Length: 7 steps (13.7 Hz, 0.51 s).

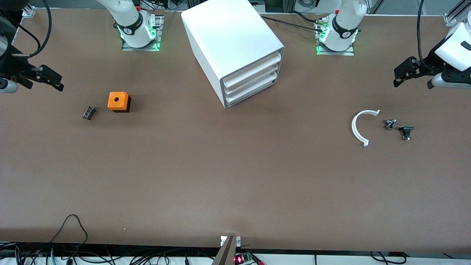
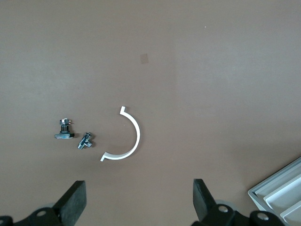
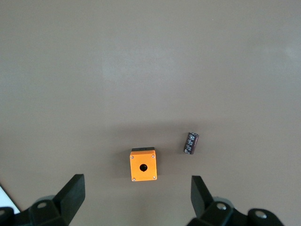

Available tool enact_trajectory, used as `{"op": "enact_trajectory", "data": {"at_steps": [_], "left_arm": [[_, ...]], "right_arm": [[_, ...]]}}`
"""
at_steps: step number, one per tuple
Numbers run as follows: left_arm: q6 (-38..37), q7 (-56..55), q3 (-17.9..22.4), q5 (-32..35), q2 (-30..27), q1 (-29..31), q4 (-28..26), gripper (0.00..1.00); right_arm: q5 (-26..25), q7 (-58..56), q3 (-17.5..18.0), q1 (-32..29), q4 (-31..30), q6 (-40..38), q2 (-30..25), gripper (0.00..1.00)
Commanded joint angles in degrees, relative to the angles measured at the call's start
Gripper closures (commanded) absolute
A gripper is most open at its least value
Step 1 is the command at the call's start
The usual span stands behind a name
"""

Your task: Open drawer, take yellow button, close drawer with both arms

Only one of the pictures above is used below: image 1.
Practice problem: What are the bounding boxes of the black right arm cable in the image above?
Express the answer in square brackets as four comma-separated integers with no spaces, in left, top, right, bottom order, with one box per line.
[11,0,52,59]

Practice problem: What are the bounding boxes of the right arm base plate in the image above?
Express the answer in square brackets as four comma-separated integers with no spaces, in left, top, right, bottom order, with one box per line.
[121,15,164,52]

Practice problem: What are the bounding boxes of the thin black looped cable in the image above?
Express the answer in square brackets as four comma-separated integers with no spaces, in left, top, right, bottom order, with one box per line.
[49,214,89,246]

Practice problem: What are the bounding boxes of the circuit board with red light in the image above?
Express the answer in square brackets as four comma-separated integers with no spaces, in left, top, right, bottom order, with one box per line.
[233,251,264,265]

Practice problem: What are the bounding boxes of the white drawer holding button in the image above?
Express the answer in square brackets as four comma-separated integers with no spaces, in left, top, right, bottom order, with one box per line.
[223,52,282,89]

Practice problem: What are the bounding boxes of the black cable on table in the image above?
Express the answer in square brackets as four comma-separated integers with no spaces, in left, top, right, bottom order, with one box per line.
[260,15,325,32]
[289,10,330,24]

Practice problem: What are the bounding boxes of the grey camera post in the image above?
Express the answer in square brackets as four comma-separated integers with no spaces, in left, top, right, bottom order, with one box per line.
[212,236,238,265]

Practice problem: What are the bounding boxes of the white lower shelf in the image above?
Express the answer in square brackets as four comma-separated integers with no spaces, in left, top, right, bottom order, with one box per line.
[0,253,471,265]

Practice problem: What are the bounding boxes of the white empty drawer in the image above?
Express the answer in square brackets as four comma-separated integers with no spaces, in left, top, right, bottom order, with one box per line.
[224,62,282,98]
[225,71,283,106]

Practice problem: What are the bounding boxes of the white drawer cabinet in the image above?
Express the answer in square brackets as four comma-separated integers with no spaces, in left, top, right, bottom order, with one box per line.
[181,0,286,109]

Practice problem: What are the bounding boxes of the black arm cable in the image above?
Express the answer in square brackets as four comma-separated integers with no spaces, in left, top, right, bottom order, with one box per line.
[11,0,52,59]
[416,0,435,71]

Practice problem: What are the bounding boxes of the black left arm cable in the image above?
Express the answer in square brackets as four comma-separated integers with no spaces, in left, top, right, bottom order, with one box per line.
[416,0,435,71]

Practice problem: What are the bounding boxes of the white semicircular bracket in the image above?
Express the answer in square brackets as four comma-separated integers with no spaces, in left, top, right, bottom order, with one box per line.
[351,109,381,147]

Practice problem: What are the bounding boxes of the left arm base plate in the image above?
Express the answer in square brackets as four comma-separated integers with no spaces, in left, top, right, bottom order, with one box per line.
[315,17,355,56]

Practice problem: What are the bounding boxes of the orange box with black base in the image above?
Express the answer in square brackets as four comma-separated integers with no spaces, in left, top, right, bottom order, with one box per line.
[107,92,132,113]

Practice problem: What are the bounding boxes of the black cable under table edge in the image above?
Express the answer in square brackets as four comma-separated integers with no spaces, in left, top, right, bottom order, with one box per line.
[369,251,407,265]

